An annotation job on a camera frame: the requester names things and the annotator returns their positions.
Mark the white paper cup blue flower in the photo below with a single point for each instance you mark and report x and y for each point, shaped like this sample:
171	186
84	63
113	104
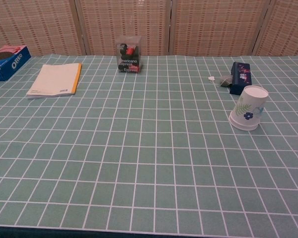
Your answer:
250	101

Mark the green checked tablecloth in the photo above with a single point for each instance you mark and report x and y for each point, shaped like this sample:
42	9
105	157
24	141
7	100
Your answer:
139	153

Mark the clear coffee capsule box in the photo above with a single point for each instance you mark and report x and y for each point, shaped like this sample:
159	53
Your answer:
129	55

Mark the white tea bag tag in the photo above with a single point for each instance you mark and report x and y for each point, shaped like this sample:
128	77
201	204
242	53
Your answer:
211	78

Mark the grey tea bag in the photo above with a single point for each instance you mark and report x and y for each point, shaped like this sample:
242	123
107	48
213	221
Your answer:
224	80

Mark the dark blue patterned box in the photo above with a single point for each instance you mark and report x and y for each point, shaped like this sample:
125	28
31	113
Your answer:
241	75

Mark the woven bamboo screen panel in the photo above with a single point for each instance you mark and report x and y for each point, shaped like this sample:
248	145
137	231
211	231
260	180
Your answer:
213	24
124	19
34	24
288	27

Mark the white notebook yellow spine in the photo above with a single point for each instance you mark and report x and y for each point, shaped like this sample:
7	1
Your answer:
53	79

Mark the blue Oreo cookie box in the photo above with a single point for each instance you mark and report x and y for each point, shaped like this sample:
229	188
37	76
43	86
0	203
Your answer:
7	65

